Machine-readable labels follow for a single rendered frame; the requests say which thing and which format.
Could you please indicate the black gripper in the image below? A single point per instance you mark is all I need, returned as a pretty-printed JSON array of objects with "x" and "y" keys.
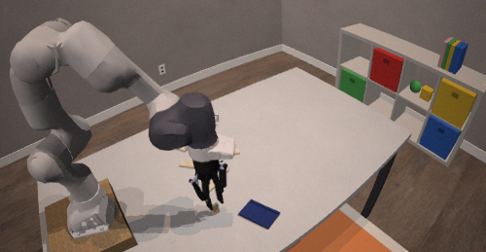
[{"x": 219, "y": 181}]

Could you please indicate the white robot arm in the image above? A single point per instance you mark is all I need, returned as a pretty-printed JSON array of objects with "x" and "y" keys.
[{"x": 191, "y": 120}]

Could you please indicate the dark blue notebook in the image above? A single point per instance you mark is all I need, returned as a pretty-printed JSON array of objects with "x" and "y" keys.
[{"x": 259, "y": 213}]

